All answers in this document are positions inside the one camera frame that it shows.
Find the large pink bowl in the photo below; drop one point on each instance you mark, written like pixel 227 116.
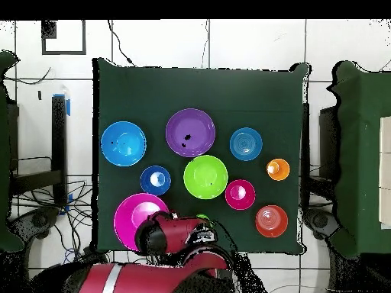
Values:
pixel 128 219

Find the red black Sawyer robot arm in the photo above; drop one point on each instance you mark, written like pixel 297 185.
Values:
pixel 171 235

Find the lime green bowl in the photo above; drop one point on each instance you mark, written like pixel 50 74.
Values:
pixel 205 177

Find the purple bowl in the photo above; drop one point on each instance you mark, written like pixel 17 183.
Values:
pixel 195 128

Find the dark blue bowl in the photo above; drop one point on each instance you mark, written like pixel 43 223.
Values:
pixel 146 181

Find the small light blue bowl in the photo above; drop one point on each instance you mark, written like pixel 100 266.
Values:
pixel 246 143

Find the green cup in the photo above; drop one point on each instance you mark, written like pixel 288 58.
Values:
pixel 202 216

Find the small pink bowl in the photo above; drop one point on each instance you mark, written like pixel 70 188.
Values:
pixel 244 198

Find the dark green tablecloth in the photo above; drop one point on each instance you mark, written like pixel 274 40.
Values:
pixel 183 88

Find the large light blue bowl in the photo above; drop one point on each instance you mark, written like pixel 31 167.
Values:
pixel 123 143

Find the orange cup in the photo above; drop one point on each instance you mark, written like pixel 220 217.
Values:
pixel 281 171

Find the orange bowl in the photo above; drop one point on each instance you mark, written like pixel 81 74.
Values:
pixel 271 221

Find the black stand with blue tape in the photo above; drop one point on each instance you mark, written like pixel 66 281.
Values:
pixel 59 137

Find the green cloth covered side table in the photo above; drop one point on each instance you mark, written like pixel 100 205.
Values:
pixel 4 152
pixel 360 152

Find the black pedestal foot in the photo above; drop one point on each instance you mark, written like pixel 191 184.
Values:
pixel 320 221
pixel 33 221

